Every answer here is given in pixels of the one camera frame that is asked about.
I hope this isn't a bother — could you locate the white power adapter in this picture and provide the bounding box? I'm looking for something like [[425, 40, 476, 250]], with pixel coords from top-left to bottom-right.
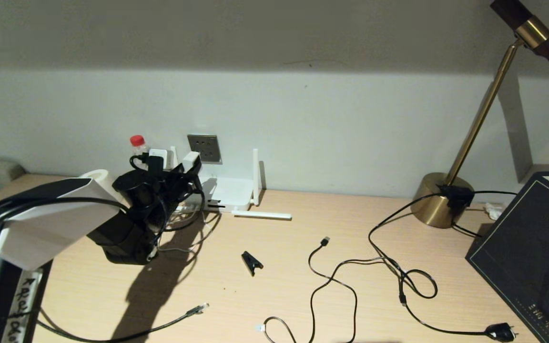
[[183, 151, 201, 173]]

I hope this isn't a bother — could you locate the thin white power cable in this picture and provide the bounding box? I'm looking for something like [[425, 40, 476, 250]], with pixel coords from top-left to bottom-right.
[[158, 210, 220, 253]]

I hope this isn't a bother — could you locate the white router with antennas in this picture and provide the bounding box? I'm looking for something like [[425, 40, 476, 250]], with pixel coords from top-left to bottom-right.
[[172, 145, 293, 221]]

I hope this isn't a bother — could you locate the clear bottle red cap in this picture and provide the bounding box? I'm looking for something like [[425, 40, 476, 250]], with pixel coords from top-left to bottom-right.
[[130, 135, 149, 158]]

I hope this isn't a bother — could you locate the small lamp white shade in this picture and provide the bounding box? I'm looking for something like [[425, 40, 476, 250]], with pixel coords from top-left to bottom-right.
[[80, 169, 115, 196]]

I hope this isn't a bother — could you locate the small black clip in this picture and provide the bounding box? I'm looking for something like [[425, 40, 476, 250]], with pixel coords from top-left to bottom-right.
[[241, 251, 264, 276]]

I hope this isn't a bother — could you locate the white handwritten label tape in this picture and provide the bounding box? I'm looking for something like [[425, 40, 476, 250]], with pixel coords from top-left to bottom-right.
[[3, 272, 41, 343]]

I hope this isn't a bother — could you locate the brass desk lamp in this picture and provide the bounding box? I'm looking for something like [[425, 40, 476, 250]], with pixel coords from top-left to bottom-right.
[[410, 0, 549, 228]]

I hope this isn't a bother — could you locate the black charger block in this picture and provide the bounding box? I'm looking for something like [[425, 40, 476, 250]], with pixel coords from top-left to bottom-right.
[[439, 185, 475, 210]]

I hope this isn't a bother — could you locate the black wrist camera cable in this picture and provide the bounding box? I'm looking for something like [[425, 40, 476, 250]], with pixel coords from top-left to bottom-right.
[[0, 153, 206, 248]]

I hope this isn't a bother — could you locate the grey wall socket plate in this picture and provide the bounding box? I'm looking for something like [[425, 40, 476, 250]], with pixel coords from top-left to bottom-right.
[[187, 134, 222, 164]]

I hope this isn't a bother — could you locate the black ethernet cable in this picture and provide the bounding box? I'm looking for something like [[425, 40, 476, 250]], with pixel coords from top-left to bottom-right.
[[36, 303, 210, 343]]

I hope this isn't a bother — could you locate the black USB cable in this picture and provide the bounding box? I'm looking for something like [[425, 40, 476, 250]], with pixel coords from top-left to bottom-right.
[[308, 237, 358, 343]]

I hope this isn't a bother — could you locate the black cable white tip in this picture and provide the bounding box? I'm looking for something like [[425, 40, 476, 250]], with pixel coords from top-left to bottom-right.
[[255, 257, 399, 343]]

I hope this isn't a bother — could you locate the black lamp power cord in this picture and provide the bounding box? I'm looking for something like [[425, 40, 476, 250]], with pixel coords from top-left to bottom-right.
[[368, 191, 518, 343]]

